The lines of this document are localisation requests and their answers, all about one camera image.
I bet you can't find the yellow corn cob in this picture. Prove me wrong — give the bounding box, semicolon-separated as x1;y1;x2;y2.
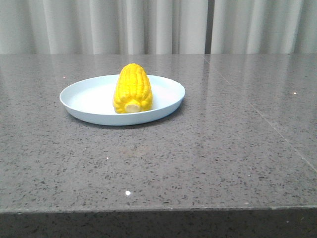
113;63;153;114

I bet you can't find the light blue round plate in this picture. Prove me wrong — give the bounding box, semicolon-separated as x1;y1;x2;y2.
60;74;185;126

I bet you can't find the white curtain right panel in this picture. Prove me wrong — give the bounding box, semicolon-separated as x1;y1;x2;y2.
211;0;317;54

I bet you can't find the white curtain panel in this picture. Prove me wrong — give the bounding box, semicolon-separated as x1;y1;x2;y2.
0;0;209;55
211;0;317;54

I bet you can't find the white curtain left panel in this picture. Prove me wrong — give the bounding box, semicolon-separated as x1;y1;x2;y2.
0;0;209;55

